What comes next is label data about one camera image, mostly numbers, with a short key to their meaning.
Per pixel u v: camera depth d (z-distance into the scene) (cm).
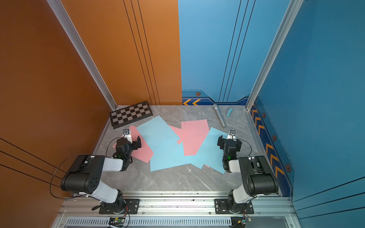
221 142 86
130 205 74
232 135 78
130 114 111
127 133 81
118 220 71
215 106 116
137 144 86
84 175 46
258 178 45
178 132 105
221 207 72
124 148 72
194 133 103
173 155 92
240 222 69
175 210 72
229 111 109
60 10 71
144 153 95
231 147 71
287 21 74
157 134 109
